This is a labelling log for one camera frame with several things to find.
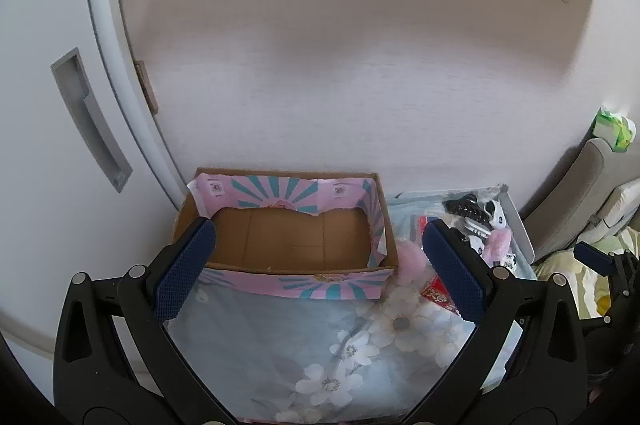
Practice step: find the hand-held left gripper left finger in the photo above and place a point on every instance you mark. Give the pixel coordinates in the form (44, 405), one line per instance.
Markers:
(185, 270)

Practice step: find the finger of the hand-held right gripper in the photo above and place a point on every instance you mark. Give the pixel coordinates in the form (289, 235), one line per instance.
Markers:
(592, 256)

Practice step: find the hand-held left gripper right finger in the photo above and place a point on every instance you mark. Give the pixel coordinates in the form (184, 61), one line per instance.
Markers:
(455, 275)

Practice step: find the white panda print sock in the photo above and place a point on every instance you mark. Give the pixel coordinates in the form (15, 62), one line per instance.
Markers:
(495, 212)
(507, 261)

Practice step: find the cardboard box with pink lining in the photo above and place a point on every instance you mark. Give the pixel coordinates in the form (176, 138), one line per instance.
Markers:
(280, 240)

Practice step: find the red and blue packet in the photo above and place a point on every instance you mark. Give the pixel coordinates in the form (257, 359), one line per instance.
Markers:
(439, 292)

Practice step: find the yellow-green blanket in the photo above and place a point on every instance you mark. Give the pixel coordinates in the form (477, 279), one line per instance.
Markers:
(560, 265)

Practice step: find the pink fluffy scrunchie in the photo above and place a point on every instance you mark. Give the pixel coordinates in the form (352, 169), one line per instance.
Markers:
(497, 245)
(412, 262)

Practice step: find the cream pillow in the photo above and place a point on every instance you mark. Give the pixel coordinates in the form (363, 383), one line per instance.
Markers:
(622, 202)

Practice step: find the grey upholstered chair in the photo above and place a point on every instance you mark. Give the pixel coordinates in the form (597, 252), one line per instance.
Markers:
(575, 195)

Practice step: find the black hair claw clip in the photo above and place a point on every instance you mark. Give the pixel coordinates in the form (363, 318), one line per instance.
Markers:
(460, 206)

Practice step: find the light blue floral cloth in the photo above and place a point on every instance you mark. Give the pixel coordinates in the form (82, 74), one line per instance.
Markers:
(280, 345)

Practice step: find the green tissue pack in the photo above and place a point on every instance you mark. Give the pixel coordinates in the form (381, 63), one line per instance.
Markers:
(612, 127)

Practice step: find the white cabinet door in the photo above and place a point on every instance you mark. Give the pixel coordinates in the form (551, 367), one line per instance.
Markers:
(45, 205)

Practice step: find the small wooden block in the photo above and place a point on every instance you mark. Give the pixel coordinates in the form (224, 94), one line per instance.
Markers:
(147, 87)

